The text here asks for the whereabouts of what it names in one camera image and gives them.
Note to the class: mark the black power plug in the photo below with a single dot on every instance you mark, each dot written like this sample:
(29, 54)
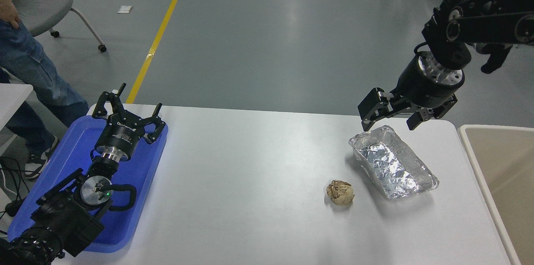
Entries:
(14, 207)

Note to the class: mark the person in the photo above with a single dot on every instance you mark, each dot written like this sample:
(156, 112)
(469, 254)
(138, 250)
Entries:
(33, 73)

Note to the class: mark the blue plastic tray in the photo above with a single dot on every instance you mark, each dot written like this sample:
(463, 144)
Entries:
(137, 173)

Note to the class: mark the grey wheeled chair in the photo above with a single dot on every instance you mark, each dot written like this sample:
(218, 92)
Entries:
(41, 10)

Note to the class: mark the person's left hand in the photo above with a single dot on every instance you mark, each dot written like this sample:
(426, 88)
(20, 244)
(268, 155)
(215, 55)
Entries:
(9, 14)

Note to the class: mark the crumpled tan paper ball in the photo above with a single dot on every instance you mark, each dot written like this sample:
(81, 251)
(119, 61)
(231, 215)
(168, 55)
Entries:
(341, 193)

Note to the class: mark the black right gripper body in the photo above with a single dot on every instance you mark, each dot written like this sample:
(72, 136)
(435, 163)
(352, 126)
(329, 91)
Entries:
(421, 89)

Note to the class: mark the white side table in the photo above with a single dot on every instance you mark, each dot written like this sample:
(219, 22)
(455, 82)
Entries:
(12, 98)

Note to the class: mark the large pale bin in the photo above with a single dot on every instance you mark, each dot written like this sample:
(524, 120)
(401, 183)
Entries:
(505, 160)

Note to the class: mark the silver foil tray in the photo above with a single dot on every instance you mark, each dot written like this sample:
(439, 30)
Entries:
(390, 165)

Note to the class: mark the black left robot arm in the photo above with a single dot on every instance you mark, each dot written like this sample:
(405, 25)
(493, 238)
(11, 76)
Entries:
(62, 223)

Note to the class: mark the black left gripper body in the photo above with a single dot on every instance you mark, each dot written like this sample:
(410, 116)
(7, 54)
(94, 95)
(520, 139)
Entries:
(119, 137)

